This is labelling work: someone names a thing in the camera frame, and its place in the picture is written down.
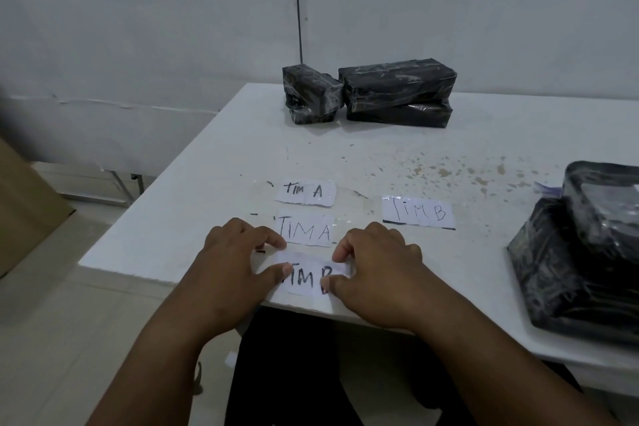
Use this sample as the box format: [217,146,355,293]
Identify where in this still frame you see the rounded black package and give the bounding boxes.
[562,160,639,270]

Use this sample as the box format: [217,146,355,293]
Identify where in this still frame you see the person's left hand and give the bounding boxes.
[172,217,294,334]

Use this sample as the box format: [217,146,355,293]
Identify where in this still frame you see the thin black wall cable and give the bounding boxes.
[293,0,304,66]

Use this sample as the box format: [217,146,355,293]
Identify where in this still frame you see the grey metal frame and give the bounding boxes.
[102,168,146,207]

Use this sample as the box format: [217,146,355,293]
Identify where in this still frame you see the white label small writing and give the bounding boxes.
[274,180,336,208]

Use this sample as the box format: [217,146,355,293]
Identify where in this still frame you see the white label black bottom line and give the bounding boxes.
[381,194,457,231]

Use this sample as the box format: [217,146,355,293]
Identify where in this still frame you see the thick black package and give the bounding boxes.
[338,58,458,113]

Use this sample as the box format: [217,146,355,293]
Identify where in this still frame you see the brown cardboard sheet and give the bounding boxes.
[0,134,77,280]

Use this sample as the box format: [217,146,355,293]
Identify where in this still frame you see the white label bold writing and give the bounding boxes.
[252,248,356,298]

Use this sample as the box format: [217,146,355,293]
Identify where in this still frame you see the person's right forearm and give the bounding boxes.
[407,288,618,426]

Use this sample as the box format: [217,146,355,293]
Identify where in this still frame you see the person's dark trousers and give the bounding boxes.
[223,308,582,426]

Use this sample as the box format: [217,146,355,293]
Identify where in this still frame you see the person's right hand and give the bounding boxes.
[320,222,440,334]

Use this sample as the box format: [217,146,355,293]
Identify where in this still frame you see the person's left forearm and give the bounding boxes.
[87,298,240,426]

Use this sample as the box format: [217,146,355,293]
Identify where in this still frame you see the white label thin writing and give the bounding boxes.
[274,213,335,248]

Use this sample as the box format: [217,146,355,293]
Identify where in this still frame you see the large black package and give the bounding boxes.
[507,197,639,343]

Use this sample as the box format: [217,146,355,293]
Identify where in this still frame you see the small lumpy black package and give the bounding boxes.
[282,63,345,126]

